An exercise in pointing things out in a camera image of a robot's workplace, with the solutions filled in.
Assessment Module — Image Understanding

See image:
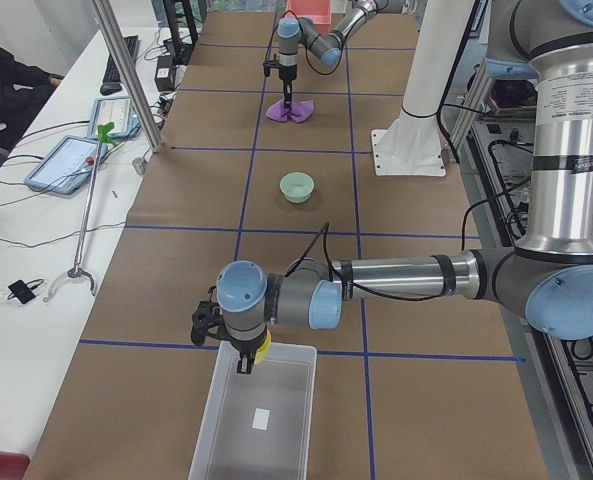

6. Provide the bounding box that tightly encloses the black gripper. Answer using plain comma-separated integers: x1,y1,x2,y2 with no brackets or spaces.
280,75,295,111
228,329,269,375

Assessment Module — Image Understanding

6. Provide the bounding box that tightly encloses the yellow plastic cup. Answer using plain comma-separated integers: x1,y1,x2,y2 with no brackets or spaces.
254,330,272,365

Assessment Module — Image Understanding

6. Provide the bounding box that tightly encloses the purple cleaning cloth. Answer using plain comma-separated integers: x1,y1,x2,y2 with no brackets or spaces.
265,100,314,123

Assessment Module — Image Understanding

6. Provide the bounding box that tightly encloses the white label in box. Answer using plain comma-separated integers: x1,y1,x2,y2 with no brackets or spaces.
252,408,271,431

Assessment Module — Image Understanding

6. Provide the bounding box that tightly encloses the clear plastic storage box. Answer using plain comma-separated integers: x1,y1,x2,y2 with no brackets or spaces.
189,342,317,479

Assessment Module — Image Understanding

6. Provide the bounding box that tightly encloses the pink plastic bin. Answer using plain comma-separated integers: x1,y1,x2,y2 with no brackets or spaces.
286,0,331,25

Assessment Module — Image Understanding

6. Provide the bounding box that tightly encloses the mint green bowl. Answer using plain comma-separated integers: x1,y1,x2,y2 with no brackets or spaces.
279,172,315,204

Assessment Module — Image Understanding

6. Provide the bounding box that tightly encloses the black power adapter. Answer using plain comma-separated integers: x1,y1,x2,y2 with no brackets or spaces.
154,54,177,92

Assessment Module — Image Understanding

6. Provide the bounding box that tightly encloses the small metal cylinder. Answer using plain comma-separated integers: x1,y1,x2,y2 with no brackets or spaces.
132,158,147,175

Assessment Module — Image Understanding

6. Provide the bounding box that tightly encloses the far teach pendant tablet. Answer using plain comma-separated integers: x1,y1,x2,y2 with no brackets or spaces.
86,96,140,140

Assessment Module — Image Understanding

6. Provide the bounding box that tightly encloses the teach pendant tablet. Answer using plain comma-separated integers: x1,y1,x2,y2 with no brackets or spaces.
86,96,140,140
24,135,108,195

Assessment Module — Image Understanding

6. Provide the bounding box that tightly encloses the black keyboard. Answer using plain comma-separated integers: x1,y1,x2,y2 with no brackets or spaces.
101,34,141,84

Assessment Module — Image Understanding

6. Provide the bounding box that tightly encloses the black computer mouse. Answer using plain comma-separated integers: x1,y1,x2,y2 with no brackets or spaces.
99,82,122,96

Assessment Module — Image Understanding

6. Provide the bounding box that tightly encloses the reacher grabber tool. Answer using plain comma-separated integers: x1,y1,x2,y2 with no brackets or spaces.
42,122,116,303

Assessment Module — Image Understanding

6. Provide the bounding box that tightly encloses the near teach pendant tablet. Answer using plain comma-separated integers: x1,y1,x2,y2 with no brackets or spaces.
24,135,108,195

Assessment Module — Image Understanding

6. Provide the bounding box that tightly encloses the small black device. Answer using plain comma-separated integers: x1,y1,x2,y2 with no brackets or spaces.
7,278,45,304

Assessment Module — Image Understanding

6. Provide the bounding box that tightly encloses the seated person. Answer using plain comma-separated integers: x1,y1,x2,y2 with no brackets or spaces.
0,47,63,151

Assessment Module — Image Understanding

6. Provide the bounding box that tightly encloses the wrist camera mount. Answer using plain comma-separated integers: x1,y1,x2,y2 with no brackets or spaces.
262,59,281,78
190,300,228,346

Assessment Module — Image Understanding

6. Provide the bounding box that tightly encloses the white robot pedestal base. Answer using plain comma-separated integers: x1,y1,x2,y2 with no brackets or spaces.
371,0,476,177

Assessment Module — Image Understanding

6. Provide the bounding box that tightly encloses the aluminium frame post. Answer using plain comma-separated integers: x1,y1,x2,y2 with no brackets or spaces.
92,0,163,153

